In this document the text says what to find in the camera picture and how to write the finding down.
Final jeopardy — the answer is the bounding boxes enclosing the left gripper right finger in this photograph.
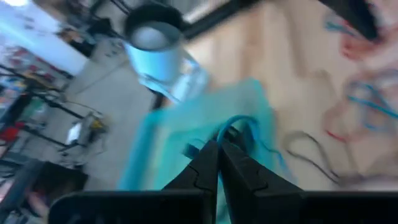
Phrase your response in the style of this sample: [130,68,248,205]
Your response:
[221,141,302,224]

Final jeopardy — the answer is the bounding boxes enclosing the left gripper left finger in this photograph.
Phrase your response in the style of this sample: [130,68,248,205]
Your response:
[163,139,220,191]

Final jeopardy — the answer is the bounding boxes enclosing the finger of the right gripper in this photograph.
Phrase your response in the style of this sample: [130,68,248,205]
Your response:
[317,0,382,42]

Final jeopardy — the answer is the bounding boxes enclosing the red rubber band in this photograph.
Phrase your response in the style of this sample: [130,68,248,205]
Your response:
[323,70,398,144]
[338,29,376,62]

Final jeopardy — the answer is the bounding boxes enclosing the teal translucent plastic bin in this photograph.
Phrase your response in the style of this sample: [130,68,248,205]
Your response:
[117,77,298,224]

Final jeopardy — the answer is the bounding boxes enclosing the thin black rubber band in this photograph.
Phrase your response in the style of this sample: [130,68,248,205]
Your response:
[283,129,345,186]

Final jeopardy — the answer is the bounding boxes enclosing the white pillar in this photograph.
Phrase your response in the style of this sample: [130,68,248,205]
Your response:
[0,12,90,77]

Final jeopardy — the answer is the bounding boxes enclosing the white dome security camera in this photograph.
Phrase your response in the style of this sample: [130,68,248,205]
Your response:
[122,2,210,104]

